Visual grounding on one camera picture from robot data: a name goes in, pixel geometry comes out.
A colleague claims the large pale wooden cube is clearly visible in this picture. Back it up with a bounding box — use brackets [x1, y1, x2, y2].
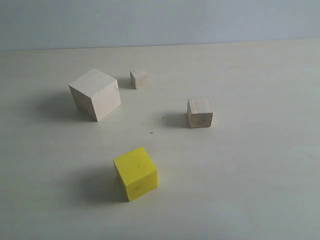
[68, 68, 121, 122]

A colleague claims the medium wooden cube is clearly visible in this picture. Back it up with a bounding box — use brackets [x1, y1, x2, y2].
[187, 97, 213, 128]

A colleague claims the yellow cube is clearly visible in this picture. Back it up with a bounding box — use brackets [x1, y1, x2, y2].
[113, 146, 158, 202]

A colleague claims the small wooden cube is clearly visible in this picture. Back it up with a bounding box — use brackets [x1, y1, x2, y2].
[130, 67, 149, 90]

